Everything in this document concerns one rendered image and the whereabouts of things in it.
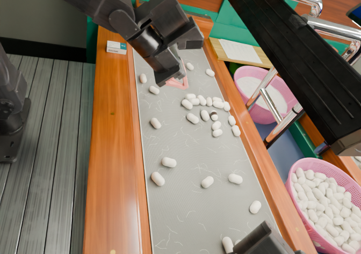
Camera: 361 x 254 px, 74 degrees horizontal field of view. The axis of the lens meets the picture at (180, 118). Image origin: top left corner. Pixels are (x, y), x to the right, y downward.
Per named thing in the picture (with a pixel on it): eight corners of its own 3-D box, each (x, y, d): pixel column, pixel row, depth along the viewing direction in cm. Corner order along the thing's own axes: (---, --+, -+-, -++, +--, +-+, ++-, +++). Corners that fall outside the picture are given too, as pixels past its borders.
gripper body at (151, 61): (177, 48, 59) (159, 26, 54) (185, 74, 53) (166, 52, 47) (155, 62, 61) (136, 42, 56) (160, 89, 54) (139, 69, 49)
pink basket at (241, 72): (272, 143, 85) (288, 126, 78) (211, 99, 91) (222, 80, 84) (291, 110, 103) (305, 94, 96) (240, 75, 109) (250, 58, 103)
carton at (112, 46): (106, 51, 76) (107, 46, 75) (106, 45, 78) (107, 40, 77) (125, 55, 78) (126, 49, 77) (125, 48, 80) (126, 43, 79)
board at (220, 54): (217, 59, 94) (218, 57, 93) (207, 38, 104) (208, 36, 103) (283, 70, 105) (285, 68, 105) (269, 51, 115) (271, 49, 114)
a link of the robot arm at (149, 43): (166, 32, 53) (146, 7, 48) (171, 46, 49) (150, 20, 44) (141, 50, 55) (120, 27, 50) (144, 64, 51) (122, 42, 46)
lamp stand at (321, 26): (204, 165, 69) (308, 20, 38) (190, 114, 82) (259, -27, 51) (259, 165, 76) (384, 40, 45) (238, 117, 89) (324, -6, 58)
